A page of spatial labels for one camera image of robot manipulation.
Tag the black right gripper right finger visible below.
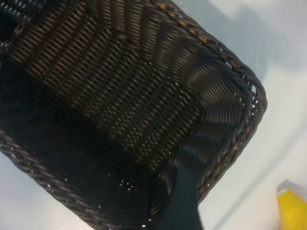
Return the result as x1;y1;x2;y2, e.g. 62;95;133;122
180;167;204;230

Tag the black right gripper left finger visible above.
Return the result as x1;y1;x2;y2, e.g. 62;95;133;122
153;167;186;230

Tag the yellow banana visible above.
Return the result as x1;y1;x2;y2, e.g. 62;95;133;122
276;179;307;230

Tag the dark brown wicker basket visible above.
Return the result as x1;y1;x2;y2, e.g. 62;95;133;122
0;0;267;230

